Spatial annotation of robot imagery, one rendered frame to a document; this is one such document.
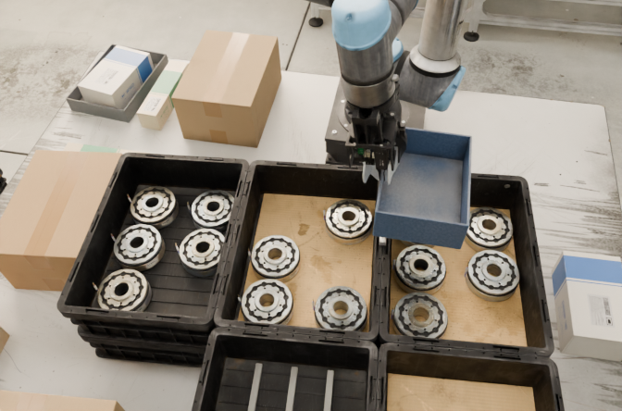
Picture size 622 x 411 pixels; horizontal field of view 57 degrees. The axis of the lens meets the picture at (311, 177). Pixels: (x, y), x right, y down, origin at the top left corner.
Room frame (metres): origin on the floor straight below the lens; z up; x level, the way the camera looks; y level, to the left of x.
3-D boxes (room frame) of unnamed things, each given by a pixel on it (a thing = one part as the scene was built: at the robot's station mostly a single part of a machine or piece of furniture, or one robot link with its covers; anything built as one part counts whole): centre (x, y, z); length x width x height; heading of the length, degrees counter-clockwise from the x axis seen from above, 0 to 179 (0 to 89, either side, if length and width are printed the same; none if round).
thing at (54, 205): (0.83, 0.59, 0.78); 0.30 x 0.22 x 0.16; 173
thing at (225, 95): (1.27, 0.22, 0.78); 0.30 x 0.22 x 0.16; 166
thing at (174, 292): (0.68, 0.31, 0.87); 0.40 x 0.30 x 0.11; 171
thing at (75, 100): (1.39, 0.57, 0.73); 0.27 x 0.20 x 0.05; 159
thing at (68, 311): (0.68, 0.31, 0.92); 0.40 x 0.30 x 0.02; 171
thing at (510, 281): (0.58, -0.36, 0.86); 0.10 x 0.10 x 0.01
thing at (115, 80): (1.37, 0.57, 0.75); 0.20 x 0.12 x 0.09; 155
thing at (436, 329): (0.49, -0.20, 0.86); 0.10 x 0.10 x 0.01
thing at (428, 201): (0.62, -0.20, 1.10); 0.20 x 0.15 x 0.07; 166
